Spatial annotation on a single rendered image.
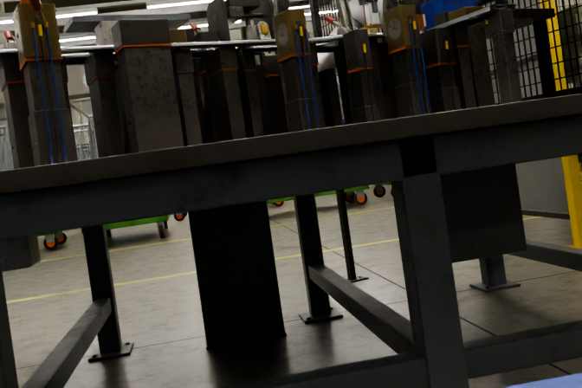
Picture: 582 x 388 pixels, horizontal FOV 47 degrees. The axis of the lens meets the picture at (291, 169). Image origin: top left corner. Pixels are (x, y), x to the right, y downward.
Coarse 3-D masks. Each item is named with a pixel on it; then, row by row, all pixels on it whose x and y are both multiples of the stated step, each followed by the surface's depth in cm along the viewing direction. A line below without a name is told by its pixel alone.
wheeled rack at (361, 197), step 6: (336, 84) 972; (342, 114) 971; (360, 186) 876; (366, 186) 877; (324, 192) 871; (330, 192) 872; (348, 192) 962; (354, 192) 964; (360, 192) 882; (282, 198) 867; (288, 198) 867; (348, 198) 963; (354, 198) 883; (360, 198) 883; (366, 198) 884; (360, 204) 884
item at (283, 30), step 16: (288, 16) 175; (304, 16) 177; (288, 32) 175; (304, 32) 176; (288, 48) 176; (304, 48) 176; (288, 64) 178; (304, 64) 177; (288, 80) 179; (304, 80) 177; (288, 96) 181; (304, 96) 176; (288, 112) 181; (304, 112) 176; (304, 128) 175
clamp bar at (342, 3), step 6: (336, 0) 228; (342, 0) 228; (342, 6) 226; (348, 6) 227; (342, 12) 226; (348, 12) 227; (342, 18) 226; (348, 18) 228; (342, 24) 227; (348, 24) 227
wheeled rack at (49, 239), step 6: (0, 120) 851; (0, 126) 937; (42, 234) 855; (48, 234) 857; (54, 234) 868; (60, 234) 941; (48, 240) 862; (54, 240) 864; (60, 240) 942; (66, 240) 945; (48, 246) 863; (54, 246) 865
